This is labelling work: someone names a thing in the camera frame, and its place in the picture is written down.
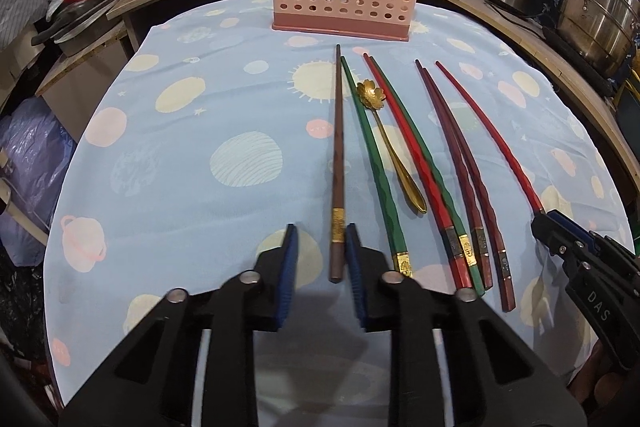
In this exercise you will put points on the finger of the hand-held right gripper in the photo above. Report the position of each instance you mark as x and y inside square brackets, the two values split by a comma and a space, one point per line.
[575, 234]
[552, 239]

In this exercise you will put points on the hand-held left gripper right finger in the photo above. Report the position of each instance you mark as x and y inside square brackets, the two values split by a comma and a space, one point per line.
[356, 267]

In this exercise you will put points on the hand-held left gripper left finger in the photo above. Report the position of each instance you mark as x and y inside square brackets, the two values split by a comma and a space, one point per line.
[290, 267]

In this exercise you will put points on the red chopstick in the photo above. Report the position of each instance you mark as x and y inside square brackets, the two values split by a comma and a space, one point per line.
[430, 187]
[501, 142]

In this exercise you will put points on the green chopstick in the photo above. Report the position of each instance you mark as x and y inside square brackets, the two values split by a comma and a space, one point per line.
[436, 179]
[372, 157]

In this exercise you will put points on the brown chopstick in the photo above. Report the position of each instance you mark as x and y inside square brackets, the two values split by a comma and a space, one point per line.
[338, 157]

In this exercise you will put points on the maroon chopstick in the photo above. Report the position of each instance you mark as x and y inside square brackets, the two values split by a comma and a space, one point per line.
[456, 157]
[468, 157]

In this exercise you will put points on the gold flower spoon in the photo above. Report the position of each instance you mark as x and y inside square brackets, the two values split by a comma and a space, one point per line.
[368, 92]

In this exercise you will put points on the blue planet print tablecloth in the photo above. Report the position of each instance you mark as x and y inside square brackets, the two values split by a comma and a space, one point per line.
[200, 117]

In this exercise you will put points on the black induction cooker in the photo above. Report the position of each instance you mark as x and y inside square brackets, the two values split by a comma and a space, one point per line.
[565, 47]

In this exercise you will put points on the steel stockpot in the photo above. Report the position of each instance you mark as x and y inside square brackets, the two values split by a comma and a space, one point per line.
[597, 17]

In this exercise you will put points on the blue plastic bag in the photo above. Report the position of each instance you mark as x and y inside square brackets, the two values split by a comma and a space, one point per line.
[35, 167]

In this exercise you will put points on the dark frying pan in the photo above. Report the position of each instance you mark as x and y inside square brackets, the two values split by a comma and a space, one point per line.
[75, 19]

